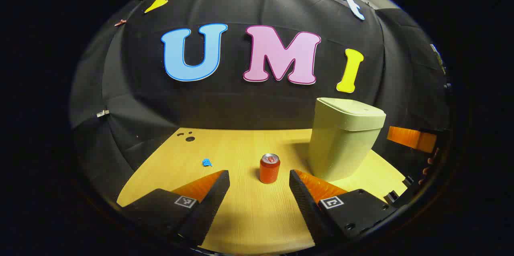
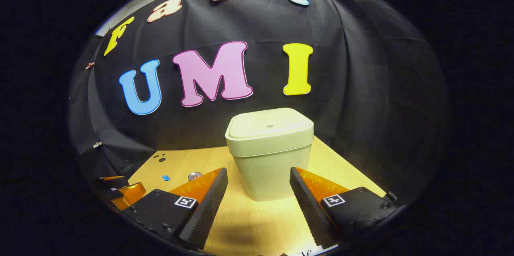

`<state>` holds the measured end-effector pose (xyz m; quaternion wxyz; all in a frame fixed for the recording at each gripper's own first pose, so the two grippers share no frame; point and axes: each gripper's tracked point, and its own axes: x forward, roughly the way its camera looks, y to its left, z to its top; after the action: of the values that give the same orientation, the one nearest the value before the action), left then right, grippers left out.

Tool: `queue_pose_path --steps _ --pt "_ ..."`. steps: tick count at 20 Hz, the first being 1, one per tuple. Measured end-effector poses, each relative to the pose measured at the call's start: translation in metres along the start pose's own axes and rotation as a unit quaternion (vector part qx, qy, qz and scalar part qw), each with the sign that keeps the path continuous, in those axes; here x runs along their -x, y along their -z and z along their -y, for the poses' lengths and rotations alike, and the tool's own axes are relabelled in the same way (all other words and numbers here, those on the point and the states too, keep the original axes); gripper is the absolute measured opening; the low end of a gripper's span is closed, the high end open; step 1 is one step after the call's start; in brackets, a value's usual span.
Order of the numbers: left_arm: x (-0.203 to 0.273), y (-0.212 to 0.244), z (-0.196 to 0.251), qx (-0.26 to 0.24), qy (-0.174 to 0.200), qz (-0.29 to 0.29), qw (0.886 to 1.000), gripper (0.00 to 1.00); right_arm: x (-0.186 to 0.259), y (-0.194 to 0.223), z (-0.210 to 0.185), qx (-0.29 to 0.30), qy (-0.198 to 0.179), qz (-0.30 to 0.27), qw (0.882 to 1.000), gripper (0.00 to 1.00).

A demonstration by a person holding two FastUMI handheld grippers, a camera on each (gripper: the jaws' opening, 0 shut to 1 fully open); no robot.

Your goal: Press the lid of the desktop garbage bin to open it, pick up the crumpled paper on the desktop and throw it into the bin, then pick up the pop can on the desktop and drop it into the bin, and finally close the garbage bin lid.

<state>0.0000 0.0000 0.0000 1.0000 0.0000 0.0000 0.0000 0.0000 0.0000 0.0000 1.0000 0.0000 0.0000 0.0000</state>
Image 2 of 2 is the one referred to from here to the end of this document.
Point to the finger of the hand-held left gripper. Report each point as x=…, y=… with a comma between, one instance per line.
x=112, y=181
x=130, y=194

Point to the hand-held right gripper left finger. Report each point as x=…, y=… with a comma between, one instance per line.
x=209, y=204

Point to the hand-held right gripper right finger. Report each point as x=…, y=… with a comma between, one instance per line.
x=307, y=204

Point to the red pop can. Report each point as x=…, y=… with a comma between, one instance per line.
x=194, y=175

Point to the green desktop garbage bin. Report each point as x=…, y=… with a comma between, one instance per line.
x=267, y=155

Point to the wooden desktop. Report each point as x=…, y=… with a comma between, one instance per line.
x=249, y=224

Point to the black backdrop cloth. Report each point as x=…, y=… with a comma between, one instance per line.
x=261, y=27

